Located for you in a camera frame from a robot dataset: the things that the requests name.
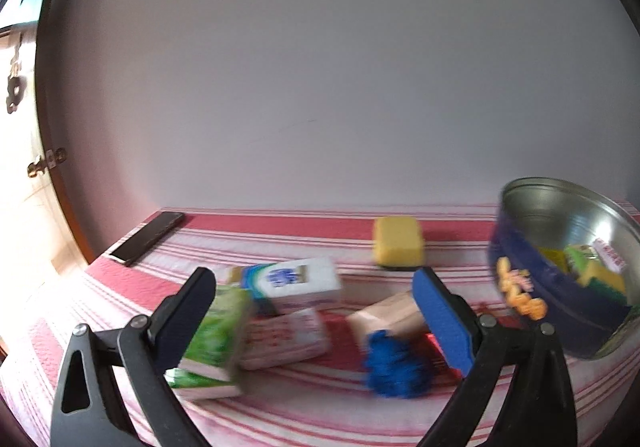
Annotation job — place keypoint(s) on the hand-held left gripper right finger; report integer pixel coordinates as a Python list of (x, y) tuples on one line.
[(440, 322)]

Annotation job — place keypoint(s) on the black smartphone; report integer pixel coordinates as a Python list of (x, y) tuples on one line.
[(147, 237)]

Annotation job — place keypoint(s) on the blue round tin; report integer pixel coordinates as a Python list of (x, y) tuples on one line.
[(550, 317)]

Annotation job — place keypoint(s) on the brass door latch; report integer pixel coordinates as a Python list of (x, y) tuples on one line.
[(47, 162)]

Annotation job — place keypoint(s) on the white and blue box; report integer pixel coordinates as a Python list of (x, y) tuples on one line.
[(300, 282)]

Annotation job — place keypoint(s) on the brown wooden door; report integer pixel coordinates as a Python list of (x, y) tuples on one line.
[(42, 77)]

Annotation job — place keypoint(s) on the brown paper packet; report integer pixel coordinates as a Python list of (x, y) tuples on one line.
[(390, 317)]

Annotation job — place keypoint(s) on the red and white pack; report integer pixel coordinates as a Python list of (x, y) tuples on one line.
[(285, 339)]

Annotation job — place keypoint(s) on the red striped bedspread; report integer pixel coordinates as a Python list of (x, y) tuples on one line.
[(325, 407)]

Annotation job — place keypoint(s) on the small white red-print packet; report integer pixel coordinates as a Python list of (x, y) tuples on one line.
[(610, 254)]

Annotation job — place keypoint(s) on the dark hanging ornament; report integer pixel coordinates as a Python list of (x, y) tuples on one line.
[(15, 92)]

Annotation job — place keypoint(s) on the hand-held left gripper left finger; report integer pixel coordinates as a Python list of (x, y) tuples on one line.
[(185, 322)]

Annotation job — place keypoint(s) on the green and white pack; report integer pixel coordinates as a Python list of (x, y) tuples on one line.
[(220, 337)]

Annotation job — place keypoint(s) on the red foil packet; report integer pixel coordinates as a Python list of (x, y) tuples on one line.
[(434, 344)]

